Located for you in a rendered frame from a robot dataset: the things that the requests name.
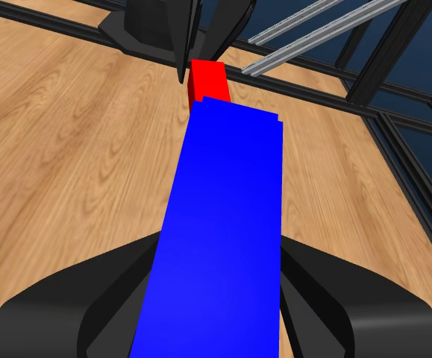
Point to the blue hollow socket block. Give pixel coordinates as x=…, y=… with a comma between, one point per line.
x=215, y=231

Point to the thin red peg bar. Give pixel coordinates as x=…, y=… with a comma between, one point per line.
x=209, y=79

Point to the silver aluminium rail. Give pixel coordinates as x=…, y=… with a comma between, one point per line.
x=312, y=40
x=294, y=19

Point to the black table frame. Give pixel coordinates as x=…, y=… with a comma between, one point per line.
x=376, y=56

